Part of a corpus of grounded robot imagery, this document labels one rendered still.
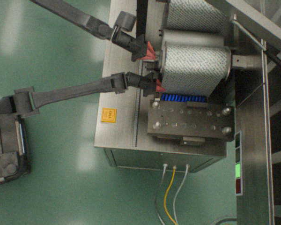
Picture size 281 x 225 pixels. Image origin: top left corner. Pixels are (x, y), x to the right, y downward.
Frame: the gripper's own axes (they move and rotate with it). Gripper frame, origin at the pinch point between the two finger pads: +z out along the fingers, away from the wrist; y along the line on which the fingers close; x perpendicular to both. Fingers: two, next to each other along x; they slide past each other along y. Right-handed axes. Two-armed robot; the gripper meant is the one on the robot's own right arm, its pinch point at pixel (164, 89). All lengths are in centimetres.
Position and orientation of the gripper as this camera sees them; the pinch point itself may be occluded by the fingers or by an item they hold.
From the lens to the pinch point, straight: 143.1
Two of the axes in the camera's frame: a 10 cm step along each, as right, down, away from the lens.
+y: -0.7, 9.5, -2.9
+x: 5.3, -2.1, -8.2
